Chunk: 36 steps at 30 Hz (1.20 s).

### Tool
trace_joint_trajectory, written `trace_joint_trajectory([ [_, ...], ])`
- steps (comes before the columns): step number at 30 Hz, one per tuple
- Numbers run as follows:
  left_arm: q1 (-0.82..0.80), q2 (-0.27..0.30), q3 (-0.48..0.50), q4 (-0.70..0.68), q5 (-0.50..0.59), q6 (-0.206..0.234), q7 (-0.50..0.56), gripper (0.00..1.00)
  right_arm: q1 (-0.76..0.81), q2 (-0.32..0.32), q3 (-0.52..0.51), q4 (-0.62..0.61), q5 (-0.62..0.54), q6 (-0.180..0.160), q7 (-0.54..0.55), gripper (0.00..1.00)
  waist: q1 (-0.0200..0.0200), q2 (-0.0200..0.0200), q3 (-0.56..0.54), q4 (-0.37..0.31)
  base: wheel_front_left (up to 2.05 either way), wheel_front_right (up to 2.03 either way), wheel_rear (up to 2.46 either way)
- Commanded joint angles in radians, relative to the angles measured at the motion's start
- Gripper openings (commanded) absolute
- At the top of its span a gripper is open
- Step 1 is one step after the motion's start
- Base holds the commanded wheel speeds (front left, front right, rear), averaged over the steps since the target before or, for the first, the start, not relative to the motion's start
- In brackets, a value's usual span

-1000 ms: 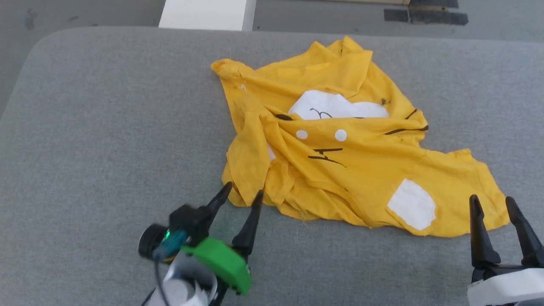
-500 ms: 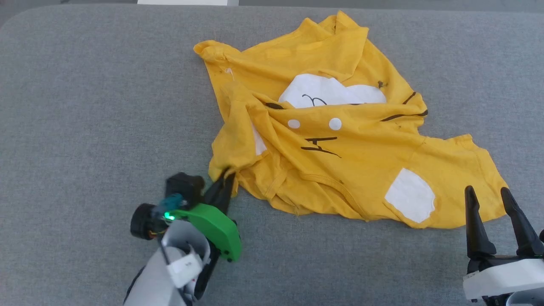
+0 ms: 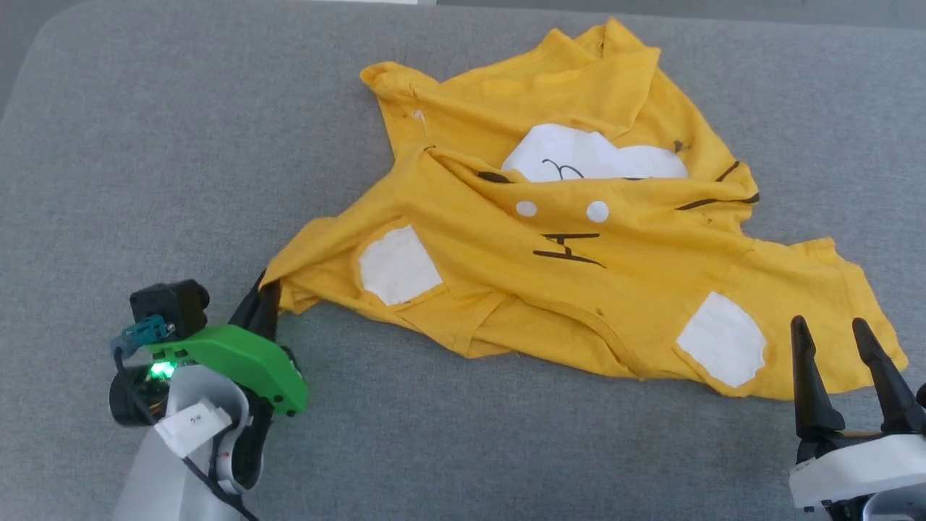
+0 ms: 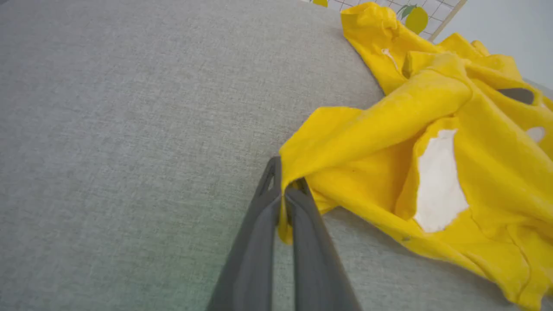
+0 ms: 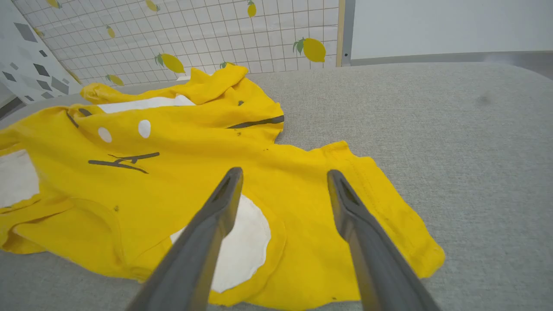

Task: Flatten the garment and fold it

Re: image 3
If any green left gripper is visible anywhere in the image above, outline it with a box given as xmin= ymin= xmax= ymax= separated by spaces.
xmin=148 ymin=271 xmax=309 ymax=418

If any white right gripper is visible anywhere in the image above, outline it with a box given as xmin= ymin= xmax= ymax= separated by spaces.
xmin=788 ymin=315 xmax=926 ymax=512

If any yellow shirt with white patches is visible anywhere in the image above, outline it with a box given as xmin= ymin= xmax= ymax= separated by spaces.
xmin=262 ymin=18 xmax=909 ymax=401

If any grey fabric sofa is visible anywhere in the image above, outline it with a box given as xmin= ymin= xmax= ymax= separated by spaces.
xmin=0 ymin=0 xmax=926 ymax=521

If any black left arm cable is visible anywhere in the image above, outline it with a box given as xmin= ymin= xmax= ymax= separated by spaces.
xmin=111 ymin=314 xmax=259 ymax=521

